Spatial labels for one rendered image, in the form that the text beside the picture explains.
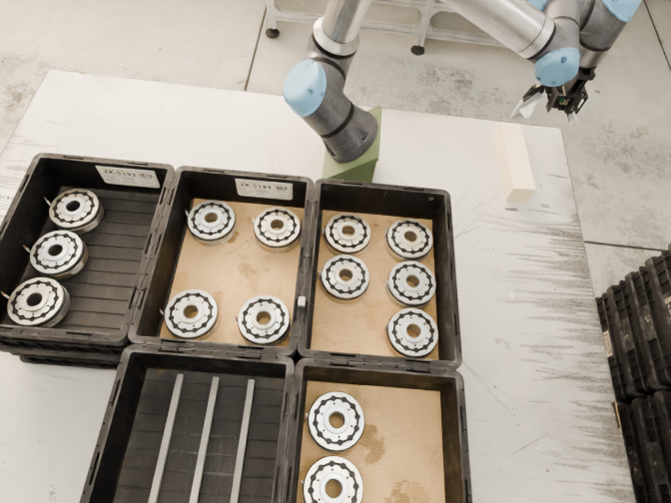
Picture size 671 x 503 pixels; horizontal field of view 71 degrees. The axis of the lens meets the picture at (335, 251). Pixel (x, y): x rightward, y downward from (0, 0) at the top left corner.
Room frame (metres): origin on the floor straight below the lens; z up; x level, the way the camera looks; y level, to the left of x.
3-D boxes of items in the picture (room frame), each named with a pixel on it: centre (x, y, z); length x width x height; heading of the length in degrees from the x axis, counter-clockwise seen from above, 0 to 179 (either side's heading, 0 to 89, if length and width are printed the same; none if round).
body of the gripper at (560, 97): (0.92, -0.47, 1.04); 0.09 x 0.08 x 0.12; 6
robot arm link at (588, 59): (0.93, -0.47, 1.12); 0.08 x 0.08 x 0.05
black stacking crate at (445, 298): (0.44, -0.09, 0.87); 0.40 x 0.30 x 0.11; 4
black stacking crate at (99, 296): (0.41, 0.50, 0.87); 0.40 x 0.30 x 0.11; 4
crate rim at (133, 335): (0.42, 0.20, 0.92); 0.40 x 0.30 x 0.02; 4
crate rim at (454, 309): (0.44, -0.09, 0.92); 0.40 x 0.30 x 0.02; 4
